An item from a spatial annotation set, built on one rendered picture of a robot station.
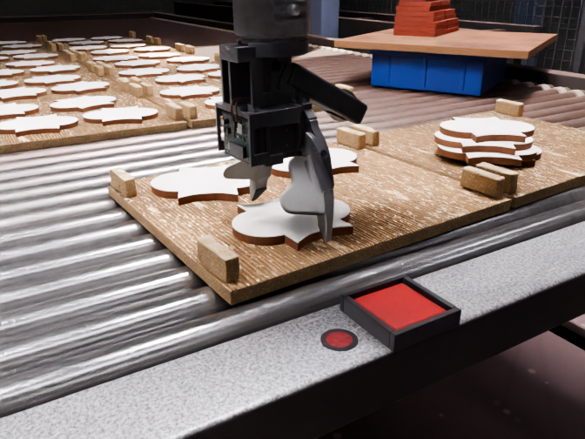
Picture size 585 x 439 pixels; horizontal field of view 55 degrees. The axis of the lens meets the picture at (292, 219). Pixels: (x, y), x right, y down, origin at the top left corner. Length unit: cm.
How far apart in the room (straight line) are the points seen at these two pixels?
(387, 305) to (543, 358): 167
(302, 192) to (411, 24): 123
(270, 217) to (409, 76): 99
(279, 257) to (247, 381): 17
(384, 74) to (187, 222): 103
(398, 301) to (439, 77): 109
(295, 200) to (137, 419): 26
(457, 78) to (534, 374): 103
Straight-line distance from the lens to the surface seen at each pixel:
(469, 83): 153
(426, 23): 174
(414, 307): 52
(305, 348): 48
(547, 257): 68
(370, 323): 49
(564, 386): 207
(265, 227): 62
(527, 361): 213
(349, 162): 84
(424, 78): 156
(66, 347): 52
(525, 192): 81
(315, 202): 57
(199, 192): 72
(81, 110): 129
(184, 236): 63
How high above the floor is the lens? 120
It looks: 23 degrees down
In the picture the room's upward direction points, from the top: straight up
